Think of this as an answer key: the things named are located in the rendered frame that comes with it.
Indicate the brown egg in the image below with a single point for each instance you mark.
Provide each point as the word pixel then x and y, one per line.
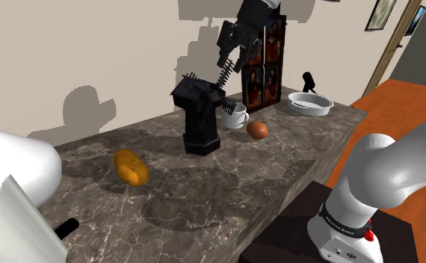
pixel 257 130

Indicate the dark four-panel picture frame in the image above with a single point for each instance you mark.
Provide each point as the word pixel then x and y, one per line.
pixel 271 76

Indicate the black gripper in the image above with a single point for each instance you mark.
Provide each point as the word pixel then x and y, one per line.
pixel 253 16

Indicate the white mug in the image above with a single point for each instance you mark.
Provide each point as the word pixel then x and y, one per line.
pixel 232 119

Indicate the white shallow pan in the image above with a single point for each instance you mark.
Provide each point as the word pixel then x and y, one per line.
pixel 309 105

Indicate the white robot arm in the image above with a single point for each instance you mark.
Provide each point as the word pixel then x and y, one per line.
pixel 362 171

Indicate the wooden door frame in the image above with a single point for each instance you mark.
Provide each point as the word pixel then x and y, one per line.
pixel 388 51

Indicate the blue wall picture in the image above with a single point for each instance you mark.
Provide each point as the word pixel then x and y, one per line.
pixel 415 20

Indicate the black windmill figure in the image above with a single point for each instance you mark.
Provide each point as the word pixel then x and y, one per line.
pixel 200 120

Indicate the small black figure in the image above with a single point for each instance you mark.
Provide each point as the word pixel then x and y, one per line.
pixel 308 80

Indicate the black-framed wall picture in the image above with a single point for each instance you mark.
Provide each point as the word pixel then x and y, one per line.
pixel 380 14

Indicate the white rounded object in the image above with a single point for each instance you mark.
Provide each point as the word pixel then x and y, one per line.
pixel 20 160

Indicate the white paper towel roll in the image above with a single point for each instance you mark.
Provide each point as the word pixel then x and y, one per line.
pixel 12 226

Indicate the brown potato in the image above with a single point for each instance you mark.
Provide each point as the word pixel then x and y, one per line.
pixel 130 167

